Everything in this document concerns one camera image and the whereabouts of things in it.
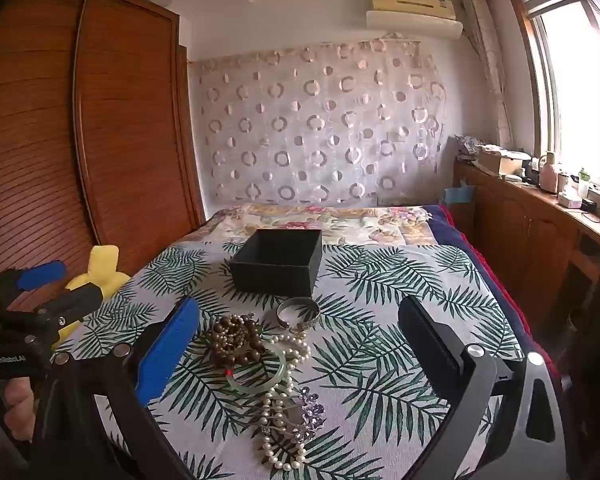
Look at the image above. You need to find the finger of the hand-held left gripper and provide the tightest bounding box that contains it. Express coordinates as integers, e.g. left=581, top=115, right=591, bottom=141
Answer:
left=0, top=260, right=67, bottom=293
left=39, top=284, right=104, bottom=330

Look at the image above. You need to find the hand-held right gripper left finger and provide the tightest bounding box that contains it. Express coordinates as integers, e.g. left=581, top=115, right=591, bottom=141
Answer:
left=30, top=296, right=201, bottom=480

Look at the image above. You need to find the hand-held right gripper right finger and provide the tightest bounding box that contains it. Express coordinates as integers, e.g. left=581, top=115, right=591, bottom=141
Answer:
left=397, top=295, right=566, bottom=480

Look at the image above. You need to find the brown bead bracelet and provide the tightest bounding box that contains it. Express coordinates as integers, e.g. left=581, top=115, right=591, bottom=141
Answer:
left=209, top=313, right=267, bottom=367

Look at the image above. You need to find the green jade bangle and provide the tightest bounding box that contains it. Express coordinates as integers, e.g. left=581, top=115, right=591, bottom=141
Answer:
left=226, top=341, right=288, bottom=395

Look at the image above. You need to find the silver bangle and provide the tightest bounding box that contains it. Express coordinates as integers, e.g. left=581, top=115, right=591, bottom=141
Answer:
left=276, top=297, right=321, bottom=332

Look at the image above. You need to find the white pearl necklace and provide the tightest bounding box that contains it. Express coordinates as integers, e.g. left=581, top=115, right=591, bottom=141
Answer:
left=251, top=331, right=314, bottom=471

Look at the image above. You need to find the black square box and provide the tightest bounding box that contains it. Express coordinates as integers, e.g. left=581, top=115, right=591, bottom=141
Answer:
left=228, top=228, right=324, bottom=299

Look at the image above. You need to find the purple rhinestone hair clip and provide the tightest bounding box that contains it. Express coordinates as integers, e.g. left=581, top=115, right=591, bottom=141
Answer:
left=259, top=384, right=327, bottom=444

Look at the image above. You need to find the person's left hand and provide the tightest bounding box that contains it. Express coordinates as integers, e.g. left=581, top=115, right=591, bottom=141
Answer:
left=0, top=377, right=36, bottom=431

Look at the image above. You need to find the yellow plush toy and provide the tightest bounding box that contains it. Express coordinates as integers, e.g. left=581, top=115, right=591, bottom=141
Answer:
left=50, top=245, right=131, bottom=352

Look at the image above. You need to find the dark blue blanket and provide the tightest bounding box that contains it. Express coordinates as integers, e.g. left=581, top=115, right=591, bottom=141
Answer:
left=422, top=203, right=563, bottom=386

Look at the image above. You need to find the wooden cabinet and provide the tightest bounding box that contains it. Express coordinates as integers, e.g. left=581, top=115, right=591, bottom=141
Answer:
left=452, top=157, right=600, bottom=342

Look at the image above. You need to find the blue paper bag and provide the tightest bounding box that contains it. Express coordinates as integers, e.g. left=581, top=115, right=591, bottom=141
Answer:
left=444, top=185, right=477, bottom=205

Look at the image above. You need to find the wooden wardrobe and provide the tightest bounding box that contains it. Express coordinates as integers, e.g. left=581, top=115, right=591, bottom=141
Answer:
left=0, top=0, right=207, bottom=311

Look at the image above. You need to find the cardboard box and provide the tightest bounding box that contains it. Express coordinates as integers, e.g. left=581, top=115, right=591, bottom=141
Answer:
left=477, top=148, right=527, bottom=177

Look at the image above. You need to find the patterned cloth pile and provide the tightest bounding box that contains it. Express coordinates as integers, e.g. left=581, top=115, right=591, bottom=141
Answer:
left=454, top=134, right=488, bottom=162

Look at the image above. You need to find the white kettle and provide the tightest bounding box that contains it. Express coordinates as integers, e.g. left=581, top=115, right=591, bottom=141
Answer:
left=538, top=151, right=561, bottom=192

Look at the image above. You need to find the circle patterned curtain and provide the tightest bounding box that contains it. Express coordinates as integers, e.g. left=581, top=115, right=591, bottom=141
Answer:
left=188, top=35, right=449, bottom=209

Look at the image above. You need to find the tied window curtain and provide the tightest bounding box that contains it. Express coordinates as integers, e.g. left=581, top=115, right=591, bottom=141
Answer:
left=461, top=0, right=514, bottom=147

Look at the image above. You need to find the window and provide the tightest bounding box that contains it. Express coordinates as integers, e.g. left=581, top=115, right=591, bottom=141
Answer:
left=510, top=0, right=600, bottom=197

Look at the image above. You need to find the wall air conditioner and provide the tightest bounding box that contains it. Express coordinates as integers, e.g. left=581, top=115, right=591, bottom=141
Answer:
left=364, top=0, right=465, bottom=39

